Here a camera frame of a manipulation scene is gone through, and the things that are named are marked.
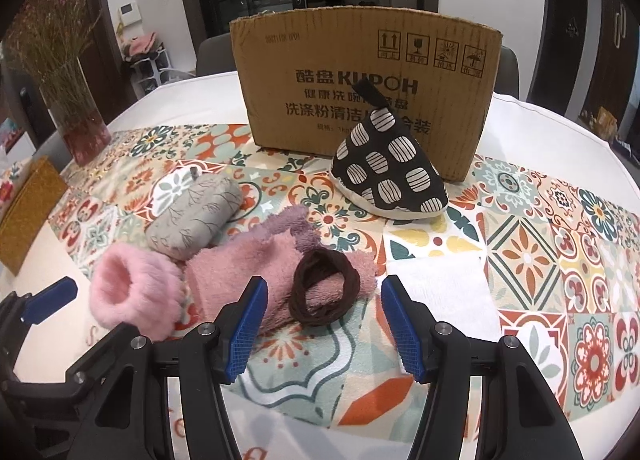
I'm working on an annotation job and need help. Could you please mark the pink fluffy cuff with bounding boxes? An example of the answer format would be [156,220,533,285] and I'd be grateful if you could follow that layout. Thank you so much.
[90,245,183,342]

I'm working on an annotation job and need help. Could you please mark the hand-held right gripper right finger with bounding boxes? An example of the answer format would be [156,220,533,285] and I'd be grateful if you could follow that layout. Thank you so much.
[380,274,586,460]

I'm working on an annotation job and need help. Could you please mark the brown hair tie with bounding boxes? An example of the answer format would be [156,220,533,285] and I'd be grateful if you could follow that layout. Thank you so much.
[291,249,362,326]

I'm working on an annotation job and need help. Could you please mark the black white spotted pot holder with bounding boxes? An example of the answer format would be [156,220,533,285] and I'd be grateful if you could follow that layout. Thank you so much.
[328,79,449,219]

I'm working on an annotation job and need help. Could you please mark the dark wardrobe with gold handles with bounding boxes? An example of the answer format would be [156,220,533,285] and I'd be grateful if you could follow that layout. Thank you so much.
[587,0,640,116]

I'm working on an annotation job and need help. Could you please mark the dried pink flowers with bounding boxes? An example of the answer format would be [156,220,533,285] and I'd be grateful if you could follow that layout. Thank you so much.
[5,0,108,111]

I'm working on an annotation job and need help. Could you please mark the colourful tile pattern table mat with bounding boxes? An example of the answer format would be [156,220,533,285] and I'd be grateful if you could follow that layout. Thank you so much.
[47,123,640,460]

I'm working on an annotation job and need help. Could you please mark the grey dining chair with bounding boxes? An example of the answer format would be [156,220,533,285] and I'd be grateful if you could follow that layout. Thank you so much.
[195,33,241,78]
[492,45,521,96]

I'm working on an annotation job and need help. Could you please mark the pink cloth on rack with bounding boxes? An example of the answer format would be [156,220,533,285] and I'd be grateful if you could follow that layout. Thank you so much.
[124,33,161,58]

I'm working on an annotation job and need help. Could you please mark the white shoe rack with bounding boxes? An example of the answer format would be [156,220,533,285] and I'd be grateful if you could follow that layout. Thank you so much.
[122,48,173,96]

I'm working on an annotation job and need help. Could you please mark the pink fleece towel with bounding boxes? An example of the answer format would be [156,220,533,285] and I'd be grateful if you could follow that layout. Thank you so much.
[185,233,376,336]

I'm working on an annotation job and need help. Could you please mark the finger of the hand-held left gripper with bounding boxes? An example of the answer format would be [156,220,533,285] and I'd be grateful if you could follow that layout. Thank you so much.
[0,370,103,460]
[0,276,78,341]

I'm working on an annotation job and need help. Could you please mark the brown cardboard box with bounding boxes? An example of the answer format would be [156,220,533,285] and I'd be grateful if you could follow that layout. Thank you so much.
[229,7,502,184]

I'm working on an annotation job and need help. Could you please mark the yellow box on cabinet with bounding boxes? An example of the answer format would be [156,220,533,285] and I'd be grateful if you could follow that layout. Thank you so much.
[580,108,621,141]

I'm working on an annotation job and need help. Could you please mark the floral fabric cushion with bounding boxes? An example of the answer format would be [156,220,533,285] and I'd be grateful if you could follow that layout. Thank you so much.
[0,160,36,221]

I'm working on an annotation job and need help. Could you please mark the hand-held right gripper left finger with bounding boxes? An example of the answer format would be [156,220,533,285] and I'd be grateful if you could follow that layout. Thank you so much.
[65,276,271,460]

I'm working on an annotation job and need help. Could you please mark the grey leaf print pouch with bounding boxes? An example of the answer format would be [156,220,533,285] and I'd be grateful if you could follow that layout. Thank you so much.
[145,167,244,261]

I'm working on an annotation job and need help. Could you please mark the dark wooden door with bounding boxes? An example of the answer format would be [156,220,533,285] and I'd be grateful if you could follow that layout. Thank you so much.
[527,0,588,108]

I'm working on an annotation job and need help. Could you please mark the white paper tissue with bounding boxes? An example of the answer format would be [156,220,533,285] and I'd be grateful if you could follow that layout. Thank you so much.
[382,255,501,341]

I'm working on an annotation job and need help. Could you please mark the glass vase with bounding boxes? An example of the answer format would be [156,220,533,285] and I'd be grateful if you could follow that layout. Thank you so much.
[37,58,113,166]

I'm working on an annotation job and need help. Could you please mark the purple fleece towel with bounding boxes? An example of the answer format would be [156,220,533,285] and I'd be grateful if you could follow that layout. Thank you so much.
[250,205,321,256]

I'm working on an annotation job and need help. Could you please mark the yellow woven tissue box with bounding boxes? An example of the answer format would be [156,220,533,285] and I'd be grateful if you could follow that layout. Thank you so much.
[0,156,68,275]

